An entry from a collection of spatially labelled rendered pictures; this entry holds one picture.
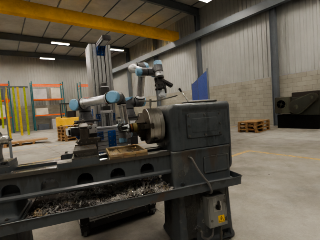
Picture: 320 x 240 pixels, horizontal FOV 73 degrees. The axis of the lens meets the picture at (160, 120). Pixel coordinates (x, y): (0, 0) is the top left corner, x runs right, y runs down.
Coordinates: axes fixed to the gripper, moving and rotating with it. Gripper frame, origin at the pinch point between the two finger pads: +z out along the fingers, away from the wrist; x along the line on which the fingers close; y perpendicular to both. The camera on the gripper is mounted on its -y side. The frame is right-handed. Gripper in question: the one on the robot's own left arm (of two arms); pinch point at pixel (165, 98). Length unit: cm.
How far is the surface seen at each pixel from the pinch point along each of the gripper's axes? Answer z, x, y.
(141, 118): 14.1, -10.7, 21.7
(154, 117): 17.6, 5.2, 14.5
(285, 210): 128, -31, -133
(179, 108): 13.8, 14.3, -5.2
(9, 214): 73, -7, 122
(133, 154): 45, 3, 35
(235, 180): 79, 6, -49
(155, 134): 31.6, 2.4, 14.5
